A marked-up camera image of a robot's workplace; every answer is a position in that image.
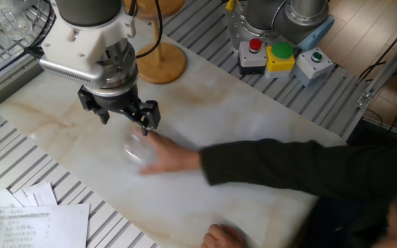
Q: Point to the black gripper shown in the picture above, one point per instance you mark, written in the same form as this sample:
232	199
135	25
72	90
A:
115	101

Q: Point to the clear stemmed glass cup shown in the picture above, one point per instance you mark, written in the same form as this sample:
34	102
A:
136	149

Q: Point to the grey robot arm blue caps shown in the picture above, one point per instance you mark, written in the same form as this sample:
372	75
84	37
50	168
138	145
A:
88	10

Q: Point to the right forearm dark sleeve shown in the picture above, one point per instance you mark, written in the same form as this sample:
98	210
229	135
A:
305	168

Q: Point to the person right hand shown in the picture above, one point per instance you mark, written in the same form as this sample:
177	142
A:
174	156

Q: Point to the person left hand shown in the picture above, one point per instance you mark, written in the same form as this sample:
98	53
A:
222	237

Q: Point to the round wooden glass rack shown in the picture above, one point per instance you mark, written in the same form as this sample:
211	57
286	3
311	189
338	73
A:
164	65

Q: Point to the marble pattern slab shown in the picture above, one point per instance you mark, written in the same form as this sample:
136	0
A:
219	113

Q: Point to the white paper sheet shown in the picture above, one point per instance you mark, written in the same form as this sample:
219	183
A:
43	194
2	201

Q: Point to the large printed paper sheet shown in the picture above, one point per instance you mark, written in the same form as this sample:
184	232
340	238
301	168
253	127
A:
57	227

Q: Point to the clear glass jug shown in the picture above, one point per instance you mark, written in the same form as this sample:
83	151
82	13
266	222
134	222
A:
14	24

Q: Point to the silver base mounting plate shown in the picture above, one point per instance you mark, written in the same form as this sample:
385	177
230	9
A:
234	27

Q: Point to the grey box red button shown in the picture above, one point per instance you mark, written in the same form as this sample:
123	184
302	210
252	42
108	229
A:
252	56

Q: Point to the small yellow clip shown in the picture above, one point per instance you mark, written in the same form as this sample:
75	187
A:
230	4

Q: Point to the yellow box green button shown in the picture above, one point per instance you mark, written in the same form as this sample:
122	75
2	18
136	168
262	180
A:
279	62

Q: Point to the white box small green button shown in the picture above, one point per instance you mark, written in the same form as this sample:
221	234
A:
312	67

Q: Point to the blue jeans leg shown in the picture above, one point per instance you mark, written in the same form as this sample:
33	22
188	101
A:
336	224

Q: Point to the silver ribbed wrist camera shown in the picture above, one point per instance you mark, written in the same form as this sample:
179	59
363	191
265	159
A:
71	73

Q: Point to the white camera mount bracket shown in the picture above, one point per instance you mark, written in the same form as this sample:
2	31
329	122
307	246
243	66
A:
88	41

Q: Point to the aluminium frame rail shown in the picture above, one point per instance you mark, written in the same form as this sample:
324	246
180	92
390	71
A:
5	86

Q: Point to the aluminium frame post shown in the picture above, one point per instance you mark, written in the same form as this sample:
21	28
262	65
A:
388	65

